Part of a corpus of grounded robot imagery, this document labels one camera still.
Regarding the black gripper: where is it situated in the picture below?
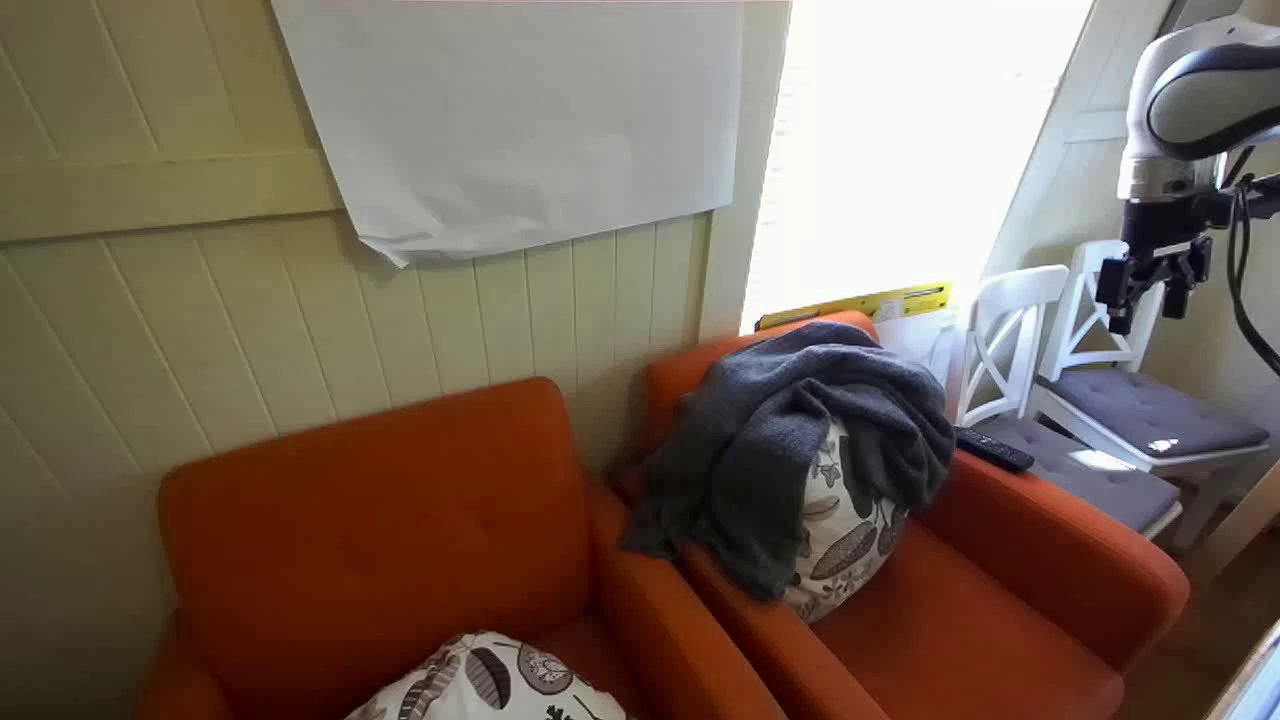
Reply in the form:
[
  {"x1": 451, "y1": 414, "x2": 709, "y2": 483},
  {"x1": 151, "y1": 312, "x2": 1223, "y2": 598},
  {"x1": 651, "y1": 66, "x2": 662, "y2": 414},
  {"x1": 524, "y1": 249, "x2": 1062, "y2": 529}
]
[{"x1": 1091, "y1": 196, "x2": 1218, "y2": 334}]

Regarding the dark grey blanket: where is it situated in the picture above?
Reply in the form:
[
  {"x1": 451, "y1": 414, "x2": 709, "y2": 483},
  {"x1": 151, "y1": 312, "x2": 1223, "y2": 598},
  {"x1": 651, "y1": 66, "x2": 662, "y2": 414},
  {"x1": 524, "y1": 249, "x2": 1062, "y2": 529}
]
[{"x1": 621, "y1": 320, "x2": 962, "y2": 603}]

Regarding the white wooden chair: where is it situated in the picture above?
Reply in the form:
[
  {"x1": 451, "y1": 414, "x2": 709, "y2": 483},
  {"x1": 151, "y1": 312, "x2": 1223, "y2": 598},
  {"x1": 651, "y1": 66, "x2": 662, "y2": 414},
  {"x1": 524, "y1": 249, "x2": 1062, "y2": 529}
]
[
  {"x1": 942, "y1": 261, "x2": 1188, "y2": 545},
  {"x1": 1033, "y1": 237, "x2": 1278, "y2": 553}
]

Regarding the grey seat cushion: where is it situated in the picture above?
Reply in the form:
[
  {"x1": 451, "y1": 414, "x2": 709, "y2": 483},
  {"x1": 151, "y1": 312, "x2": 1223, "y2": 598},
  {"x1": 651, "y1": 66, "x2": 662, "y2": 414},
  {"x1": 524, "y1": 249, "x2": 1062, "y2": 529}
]
[
  {"x1": 953, "y1": 414, "x2": 1186, "y2": 534},
  {"x1": 1044, "y1": 363, "x2": 1272, "y2": 465}
]

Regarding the black remote control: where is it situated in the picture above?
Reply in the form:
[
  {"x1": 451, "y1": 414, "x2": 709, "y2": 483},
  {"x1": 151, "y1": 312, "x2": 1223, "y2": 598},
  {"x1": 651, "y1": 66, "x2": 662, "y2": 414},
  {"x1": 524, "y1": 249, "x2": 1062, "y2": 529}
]
[{"x1": 953, "y1": 428, "x2": 1040, "y2": 476}]

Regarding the yellow and white printed box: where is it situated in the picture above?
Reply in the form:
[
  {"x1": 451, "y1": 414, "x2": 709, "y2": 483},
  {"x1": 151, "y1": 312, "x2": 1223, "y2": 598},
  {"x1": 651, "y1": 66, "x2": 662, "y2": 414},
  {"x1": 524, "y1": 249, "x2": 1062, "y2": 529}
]
[{"x1": 754, "y1": 279, "x2": 963, "y2": 391}]

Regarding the orange armchair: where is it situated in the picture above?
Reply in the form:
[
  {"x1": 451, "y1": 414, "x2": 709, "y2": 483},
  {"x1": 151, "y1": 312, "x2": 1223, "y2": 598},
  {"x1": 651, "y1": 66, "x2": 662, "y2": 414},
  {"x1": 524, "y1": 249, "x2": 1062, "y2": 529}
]
[
  {"x1": 611, "y1": 306, "x2": 1192, "y2": 720},
  {"x1": 133, "y1": 375, "x2": 794, "y2": 720}
]

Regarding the white leaf print pillow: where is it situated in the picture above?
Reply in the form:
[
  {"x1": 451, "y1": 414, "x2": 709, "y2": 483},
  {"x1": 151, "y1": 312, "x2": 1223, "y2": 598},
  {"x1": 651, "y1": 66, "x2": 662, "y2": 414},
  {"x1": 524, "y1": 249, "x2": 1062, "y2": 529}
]
[
  {"x1": 344, "y1": 629, "x2": 632, "y2": 720},
  {"x1": 775, "y1": 420, "x2": 913, "y2": 629}
]

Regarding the white paper sheet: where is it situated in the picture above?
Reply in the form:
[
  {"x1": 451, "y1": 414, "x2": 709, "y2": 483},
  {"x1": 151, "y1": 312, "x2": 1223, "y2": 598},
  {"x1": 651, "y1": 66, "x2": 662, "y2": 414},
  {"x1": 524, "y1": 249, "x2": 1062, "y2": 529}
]
[{"x1": 268, "y1": 0, "x2": 750, "y2": 271}]

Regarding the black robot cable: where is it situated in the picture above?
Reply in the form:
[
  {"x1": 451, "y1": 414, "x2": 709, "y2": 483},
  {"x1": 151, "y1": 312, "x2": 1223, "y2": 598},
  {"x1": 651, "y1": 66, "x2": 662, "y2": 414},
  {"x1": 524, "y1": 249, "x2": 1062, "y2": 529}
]
[{"x1": 1222, "y1": 142, "x2": 1280, "y2": 375}]

